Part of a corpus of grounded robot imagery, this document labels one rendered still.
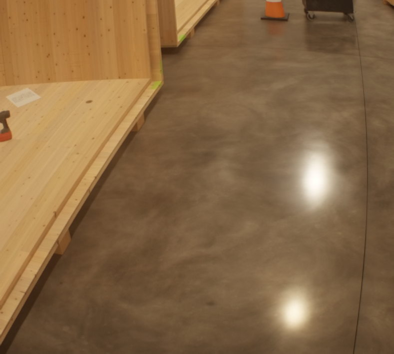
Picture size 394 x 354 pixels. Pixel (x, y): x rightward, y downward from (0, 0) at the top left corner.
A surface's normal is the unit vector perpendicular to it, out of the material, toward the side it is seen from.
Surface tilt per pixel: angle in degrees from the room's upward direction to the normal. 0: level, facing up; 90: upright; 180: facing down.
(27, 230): 0
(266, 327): 0
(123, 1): 90
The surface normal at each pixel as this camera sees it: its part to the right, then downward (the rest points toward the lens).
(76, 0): -0.21, 0.47
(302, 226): -0.07, -0.88
